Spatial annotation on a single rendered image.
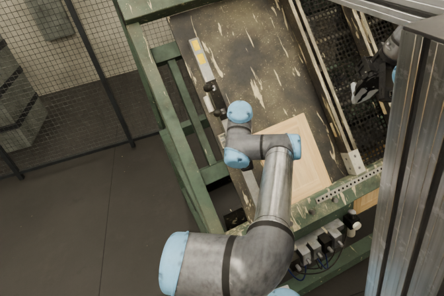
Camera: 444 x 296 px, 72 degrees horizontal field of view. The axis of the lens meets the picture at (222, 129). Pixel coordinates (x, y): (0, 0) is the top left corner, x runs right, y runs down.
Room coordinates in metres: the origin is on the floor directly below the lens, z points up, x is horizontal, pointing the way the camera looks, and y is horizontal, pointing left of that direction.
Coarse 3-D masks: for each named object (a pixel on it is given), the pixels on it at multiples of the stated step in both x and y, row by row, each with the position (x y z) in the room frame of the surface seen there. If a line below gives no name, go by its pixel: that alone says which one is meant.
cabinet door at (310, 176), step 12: (288, 120) 1.30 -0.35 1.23; (300, 120) 1.31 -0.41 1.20; (264, 132) 1.26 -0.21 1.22; (276, 132) 1.26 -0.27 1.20; (288, 132) 1.27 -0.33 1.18; (300, 132) 1.27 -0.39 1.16; (312, 144) 1.23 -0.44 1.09; (312, 156) 1.20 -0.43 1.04; (300, 168) 1.16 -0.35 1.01; (312, 168) 1.16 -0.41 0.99; (324, 168) 1.16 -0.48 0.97; (300, 180) 1.12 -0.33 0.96; (312, 180) 1.12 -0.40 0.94; (324, 180) 1.12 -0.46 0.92; (300, 192) 1.08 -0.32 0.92; (312, 192) 1.08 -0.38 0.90
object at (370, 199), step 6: (372, 192) 1.40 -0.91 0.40; (378, 192) 1.41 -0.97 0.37; (360, 198) 1.36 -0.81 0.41; (366, 198) 1.38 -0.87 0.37; (372, 198) 1.40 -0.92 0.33; (354, 204) 1.35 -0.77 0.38; (360, 204) 1.36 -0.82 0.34; (366, 204) 1.38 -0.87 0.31; (372, 204) 1.40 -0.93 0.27; (360, 210) 1.37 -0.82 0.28
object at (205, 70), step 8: (192, 40) 1.48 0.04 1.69; (192, 48) 1.46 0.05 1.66; (208, 64) 1.42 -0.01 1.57; (200, 72) 1.41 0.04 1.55; (208, 72) 1.40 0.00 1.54; (208, 80) 1.37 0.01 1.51; (224, 120) 1.26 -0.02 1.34; (224, 128) 1.24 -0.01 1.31; (248, 176) 1.10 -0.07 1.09; (248, 184) 1.08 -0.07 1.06; (256, 184) 1.08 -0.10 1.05; (248, 192) 1.08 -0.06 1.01; (256, 192) 1.06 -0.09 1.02; (256, 200) 1.04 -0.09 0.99
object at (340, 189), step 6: (378, 168) 1.15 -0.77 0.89; (366, 174) 1.12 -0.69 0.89; (372, 174) 1.12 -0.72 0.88; (354, 180) 1.10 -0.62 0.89; (360, 180) 1.10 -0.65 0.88; (342, 186) 1.08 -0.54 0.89; (348, 186) 1.08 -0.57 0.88; (330, 192) 1.06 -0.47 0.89; (336, 192) 1.06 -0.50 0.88; (318, 198) 1.04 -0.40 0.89; (324, 198) 1.04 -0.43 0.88
